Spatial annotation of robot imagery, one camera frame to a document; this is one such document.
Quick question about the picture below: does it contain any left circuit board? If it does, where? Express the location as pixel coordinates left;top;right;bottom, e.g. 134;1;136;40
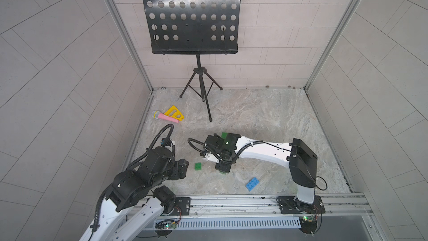
155;220;178;231

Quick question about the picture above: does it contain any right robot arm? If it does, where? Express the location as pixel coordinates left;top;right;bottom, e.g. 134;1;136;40
187;133;327;218

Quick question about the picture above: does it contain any black perforated music stand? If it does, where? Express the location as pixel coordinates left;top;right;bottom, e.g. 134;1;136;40
143;0;241;103

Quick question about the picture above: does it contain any right circuit board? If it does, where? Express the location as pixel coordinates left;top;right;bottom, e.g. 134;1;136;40
299;216;318;235

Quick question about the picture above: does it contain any aluminium mounting rail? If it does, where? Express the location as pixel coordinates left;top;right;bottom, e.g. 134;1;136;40
93;192;373;222

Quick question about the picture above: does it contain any pink toy microphone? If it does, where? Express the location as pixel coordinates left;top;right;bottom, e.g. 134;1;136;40
152;110;179;123

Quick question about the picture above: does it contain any blue lego brick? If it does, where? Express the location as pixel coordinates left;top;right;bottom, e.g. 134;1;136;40
245;177;260;191

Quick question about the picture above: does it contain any yellow triangle toy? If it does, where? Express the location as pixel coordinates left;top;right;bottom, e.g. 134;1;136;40
165;106;184;121

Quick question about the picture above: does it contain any circuit board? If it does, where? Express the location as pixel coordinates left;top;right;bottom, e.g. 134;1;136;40
155;220;178;231
299;216;318;235

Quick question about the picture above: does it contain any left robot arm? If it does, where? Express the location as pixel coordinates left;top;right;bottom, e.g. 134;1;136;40
81;124;189;241

